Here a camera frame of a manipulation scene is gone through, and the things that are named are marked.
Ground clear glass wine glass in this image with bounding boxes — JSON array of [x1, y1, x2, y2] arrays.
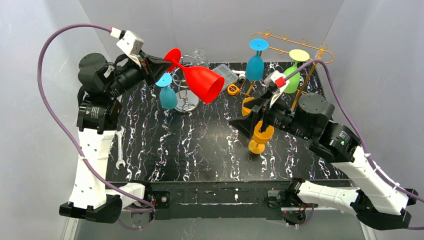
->
[[192, 48, 210, 69]]

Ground chrome spiral glass rack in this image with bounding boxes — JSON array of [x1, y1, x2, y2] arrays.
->
[[171, 67, 200, 114]]

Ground gold wire glass rack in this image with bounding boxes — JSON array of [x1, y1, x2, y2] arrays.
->
[[251, 28, 335, 110]]

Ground red plastic goblet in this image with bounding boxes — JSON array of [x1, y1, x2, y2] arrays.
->
[[163, 48, 225, 104]]

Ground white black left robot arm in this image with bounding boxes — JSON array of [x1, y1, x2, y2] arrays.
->
[[59, 52, 172, 224]]

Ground silver open-end wrench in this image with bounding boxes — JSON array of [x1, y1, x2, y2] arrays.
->
[[115, 126, 126, 170]]

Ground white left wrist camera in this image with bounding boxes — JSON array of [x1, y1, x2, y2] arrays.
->
[[109, 27, 144, 67]]

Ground clear plastic parts box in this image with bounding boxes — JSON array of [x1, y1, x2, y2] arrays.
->
[[212, 63, 239, 89]]

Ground orange plastic goblet far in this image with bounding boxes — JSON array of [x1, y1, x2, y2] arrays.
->
[[241, 97, 256, 117]]

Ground yellow tape measure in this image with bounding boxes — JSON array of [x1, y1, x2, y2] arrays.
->
[[227, 84, 240, 96]]

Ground blue plastic goblet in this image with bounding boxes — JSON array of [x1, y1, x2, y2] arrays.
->
[[245, 38, 269, 82], [155, 73, 178, 110]]

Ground orange plastic goblet near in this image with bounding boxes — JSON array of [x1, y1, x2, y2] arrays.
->
[[248, 120, 275, 155]]

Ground white small tool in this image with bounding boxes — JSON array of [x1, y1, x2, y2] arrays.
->
[[232, 69, 246, 83]]

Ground green plastic goblet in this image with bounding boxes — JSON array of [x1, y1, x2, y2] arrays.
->
[[283, 49, 310, 94]]

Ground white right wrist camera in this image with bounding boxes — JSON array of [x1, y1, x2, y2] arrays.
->
[[264, 70, 290, 108]]

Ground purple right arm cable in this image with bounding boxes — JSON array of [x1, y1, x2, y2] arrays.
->
[[284, 58, 424, 231]]

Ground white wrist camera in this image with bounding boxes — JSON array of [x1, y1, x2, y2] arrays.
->
[[109, 27, 144, 67], [264, 70, 290, 108]]

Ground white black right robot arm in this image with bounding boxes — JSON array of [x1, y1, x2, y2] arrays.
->
[[229, 93, 418, 231]]

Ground orange plastic goblet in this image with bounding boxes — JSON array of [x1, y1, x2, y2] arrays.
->
[[241, 97, 256, 117], [248, 120, 275, 155]]

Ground blue plastic goblet back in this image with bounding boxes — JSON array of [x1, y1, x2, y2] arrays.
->
[[245, 38, 269, 82]]

